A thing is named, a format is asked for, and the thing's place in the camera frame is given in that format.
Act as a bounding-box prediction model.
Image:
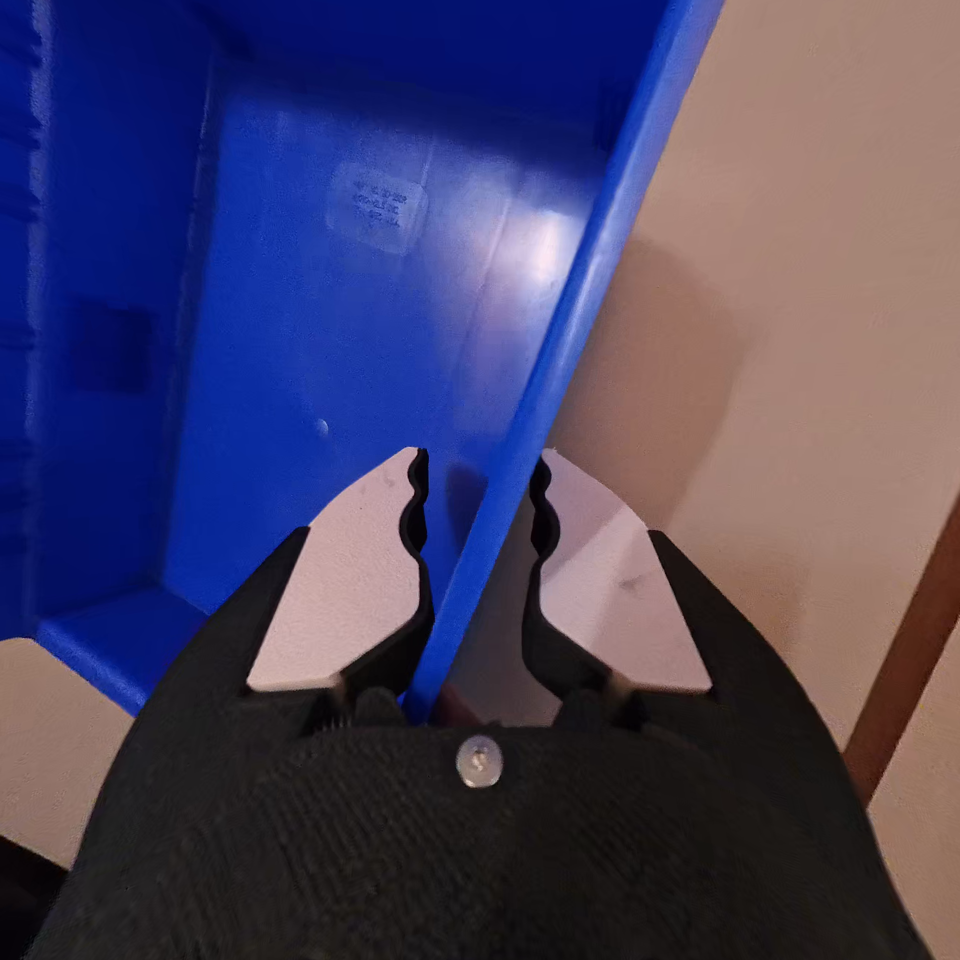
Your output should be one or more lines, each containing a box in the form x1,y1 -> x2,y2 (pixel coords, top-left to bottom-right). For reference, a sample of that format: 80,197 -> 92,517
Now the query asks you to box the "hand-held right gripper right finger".
522,448 -> 714,723

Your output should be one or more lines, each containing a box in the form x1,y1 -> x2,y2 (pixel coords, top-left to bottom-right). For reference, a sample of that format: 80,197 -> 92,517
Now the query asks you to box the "blue plastic bin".
0,0 -> 727,726

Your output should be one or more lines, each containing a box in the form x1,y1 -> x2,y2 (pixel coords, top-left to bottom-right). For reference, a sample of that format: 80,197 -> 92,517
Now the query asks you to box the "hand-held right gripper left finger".
246,447 -> 436,714

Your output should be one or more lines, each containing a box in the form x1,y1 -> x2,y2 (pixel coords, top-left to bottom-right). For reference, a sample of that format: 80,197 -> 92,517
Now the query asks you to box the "grey desk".
0,0 -> 960,875
868,660 -> 960,960

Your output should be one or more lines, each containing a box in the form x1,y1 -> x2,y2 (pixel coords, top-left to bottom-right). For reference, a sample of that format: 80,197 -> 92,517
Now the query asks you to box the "person's black clothing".
0,832 -> 70,960

